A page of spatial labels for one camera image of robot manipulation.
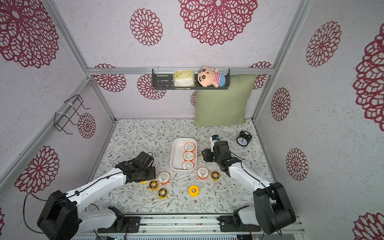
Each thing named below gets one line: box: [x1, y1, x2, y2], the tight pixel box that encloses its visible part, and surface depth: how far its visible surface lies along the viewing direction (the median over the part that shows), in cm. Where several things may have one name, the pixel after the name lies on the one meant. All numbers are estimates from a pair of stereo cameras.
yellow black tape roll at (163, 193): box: [158, 188, 169, 199], surface depth 85 cm
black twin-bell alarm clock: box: [236, 130, 253, 147], surface depth 103 cm
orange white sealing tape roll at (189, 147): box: [184, 142, 195, 152], surface depth 105 cm
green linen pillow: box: [195, 74, 258, 127], surface depth 99 cm
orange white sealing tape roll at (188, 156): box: [183, 151, 194, 161], surface depth 99 cm
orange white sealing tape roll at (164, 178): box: [158, 171, 170, 185], surface depth 89 cm
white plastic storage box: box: [169, 137, 197, 173], surface depth 101 cm
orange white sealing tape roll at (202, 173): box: [197, 167, 209, 180], surface depth 92 cm
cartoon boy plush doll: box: [197, 65, 226, 88], surface depth 88 cm
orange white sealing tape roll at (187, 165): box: [182, 161, 194, 170], surface depth 94 cm
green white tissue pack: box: [173, 70, 195, 87], surface depth 92 cm
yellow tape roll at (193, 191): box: [188, 185, 200, 198], surface depth 85 cm
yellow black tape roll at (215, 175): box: [210, 171, 220, 181], surface depth 91 cm
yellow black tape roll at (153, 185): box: [149, 180, 159, 191], surface depth 87 cm
